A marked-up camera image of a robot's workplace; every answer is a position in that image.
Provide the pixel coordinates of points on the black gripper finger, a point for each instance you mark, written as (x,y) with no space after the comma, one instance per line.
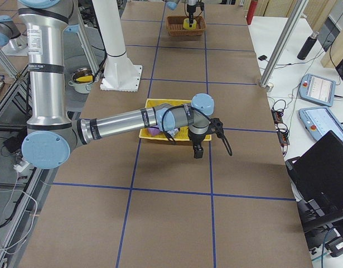
(198,151)
(191,21)

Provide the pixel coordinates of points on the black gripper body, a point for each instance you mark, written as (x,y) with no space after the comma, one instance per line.
(190,12)
(196,139)

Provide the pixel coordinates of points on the yellow clear tape roll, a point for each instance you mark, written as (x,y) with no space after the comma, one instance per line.
(186,24)

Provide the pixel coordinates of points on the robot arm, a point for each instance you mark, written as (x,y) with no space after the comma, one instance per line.
(57,46)
(172,4)

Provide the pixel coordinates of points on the yellow woven plastic basket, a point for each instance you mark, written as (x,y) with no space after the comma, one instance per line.
(182,136)

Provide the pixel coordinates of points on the brown wicker basket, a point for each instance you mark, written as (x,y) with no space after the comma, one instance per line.
(174,26)

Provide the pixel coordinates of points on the purple foam cube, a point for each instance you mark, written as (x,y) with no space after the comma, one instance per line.
(154,131)

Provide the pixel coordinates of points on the red cylinder bottle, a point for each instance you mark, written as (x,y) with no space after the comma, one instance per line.
(251,11)

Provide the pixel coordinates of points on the small black phone device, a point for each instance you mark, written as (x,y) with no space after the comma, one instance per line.
(262,57)

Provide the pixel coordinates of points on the black water bottle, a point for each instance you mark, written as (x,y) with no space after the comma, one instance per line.
(307,46)

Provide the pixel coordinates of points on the blue teach pendant near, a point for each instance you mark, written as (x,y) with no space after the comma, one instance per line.
(319,120)

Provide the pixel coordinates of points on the blue teach pendant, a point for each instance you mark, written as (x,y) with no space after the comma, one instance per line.
(319,120)
(316,89)

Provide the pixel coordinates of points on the black laptop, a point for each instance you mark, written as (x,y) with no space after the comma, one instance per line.
(318,173)

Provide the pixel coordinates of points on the white enamel pot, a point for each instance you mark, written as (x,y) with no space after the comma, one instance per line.
(82,80)

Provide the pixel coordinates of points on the blue teach pendant far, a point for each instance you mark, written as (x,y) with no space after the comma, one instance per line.
(316,89)

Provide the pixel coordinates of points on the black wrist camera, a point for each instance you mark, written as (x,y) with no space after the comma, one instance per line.
(216,127)

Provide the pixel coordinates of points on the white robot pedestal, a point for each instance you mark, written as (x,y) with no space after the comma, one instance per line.
(120,73)

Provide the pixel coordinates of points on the aluminium frame post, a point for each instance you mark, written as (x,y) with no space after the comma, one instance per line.
(281,44)

